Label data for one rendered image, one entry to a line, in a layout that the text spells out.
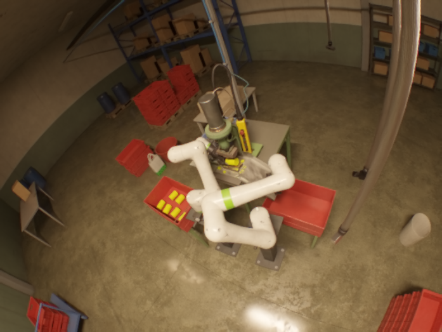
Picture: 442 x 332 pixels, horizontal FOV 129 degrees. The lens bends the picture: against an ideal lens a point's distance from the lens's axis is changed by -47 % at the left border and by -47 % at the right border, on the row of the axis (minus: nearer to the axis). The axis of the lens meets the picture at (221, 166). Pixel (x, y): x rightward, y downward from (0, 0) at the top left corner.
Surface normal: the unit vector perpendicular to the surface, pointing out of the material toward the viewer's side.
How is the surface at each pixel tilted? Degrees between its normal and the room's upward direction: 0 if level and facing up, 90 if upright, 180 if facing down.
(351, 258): 0
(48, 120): 90
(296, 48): 90
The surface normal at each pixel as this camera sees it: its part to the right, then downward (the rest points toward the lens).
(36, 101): 0.81, 0.23
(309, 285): -0.29, -0.64
